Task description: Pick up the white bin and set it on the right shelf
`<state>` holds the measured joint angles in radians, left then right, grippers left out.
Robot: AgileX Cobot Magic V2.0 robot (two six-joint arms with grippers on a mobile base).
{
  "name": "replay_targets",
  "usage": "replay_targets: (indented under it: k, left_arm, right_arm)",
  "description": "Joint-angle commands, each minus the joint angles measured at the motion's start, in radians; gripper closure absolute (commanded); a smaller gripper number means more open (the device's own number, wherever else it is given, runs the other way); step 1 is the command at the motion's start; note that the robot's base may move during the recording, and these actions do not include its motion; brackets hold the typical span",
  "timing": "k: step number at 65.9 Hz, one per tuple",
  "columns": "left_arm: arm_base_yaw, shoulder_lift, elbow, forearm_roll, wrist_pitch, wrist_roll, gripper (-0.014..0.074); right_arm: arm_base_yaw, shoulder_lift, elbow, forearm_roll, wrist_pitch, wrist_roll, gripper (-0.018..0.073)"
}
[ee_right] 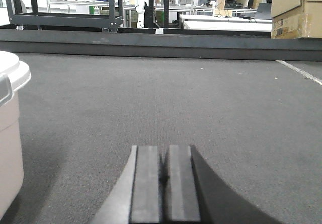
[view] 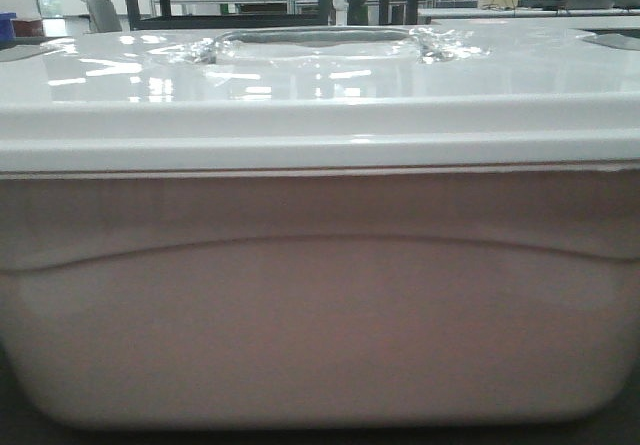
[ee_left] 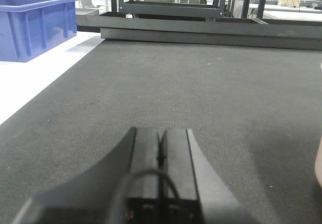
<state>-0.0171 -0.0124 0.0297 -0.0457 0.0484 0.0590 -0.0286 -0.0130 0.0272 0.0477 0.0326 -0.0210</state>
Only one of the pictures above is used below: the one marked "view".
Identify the white translucent plastic bin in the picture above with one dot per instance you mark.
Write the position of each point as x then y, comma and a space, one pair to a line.
240, 301

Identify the white glossy bin lid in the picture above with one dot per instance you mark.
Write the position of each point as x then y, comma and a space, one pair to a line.
470, 95

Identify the small blue bin far left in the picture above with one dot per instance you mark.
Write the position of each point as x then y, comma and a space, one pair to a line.
7, 32

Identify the grey office chair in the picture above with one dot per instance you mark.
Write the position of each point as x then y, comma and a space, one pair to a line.
103, 17

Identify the red brown box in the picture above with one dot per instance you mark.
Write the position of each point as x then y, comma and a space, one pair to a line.
28, 27

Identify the black metal frame rack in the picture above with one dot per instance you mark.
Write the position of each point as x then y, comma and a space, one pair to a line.
147, 15

